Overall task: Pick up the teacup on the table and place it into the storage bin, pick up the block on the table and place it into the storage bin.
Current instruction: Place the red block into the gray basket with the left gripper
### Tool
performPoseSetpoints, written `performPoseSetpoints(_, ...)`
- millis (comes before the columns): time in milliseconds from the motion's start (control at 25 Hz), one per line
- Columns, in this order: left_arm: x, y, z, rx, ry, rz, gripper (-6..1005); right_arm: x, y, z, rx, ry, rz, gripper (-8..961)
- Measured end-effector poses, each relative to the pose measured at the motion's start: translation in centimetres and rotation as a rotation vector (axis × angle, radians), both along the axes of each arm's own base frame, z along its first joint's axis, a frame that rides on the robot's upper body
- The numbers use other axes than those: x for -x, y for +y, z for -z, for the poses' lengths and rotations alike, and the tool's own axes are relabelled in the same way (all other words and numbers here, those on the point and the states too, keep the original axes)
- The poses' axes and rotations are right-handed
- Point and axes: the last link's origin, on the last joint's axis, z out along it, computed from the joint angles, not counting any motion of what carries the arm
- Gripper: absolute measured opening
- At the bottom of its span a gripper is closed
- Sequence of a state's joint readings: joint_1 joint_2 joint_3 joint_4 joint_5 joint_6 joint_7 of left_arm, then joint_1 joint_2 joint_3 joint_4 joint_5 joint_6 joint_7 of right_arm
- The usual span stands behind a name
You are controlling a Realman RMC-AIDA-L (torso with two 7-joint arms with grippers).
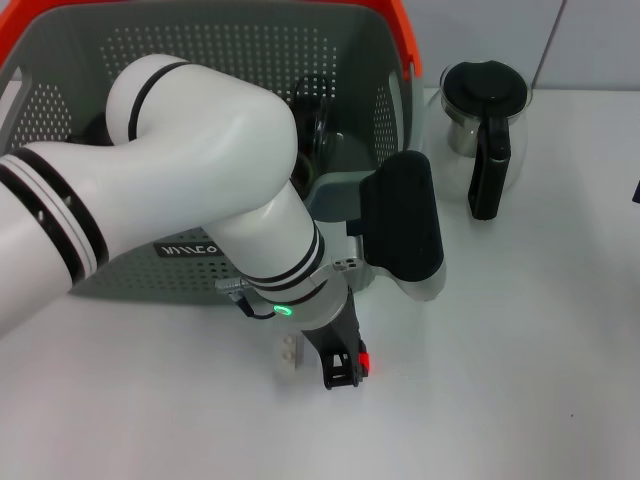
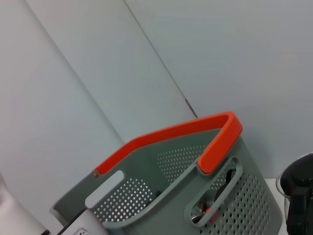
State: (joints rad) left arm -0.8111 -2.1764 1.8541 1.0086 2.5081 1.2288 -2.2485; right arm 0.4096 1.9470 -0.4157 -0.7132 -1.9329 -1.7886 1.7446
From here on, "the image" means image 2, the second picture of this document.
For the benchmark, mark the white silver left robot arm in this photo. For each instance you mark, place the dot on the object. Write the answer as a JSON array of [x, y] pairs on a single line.
[[14, 210]]

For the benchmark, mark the glass pot with black lid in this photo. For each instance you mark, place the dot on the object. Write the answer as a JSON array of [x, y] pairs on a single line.
[[298, 195]]

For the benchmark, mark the grey perforated storage bin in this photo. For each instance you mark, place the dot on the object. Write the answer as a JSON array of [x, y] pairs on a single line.
[[171, 195]]

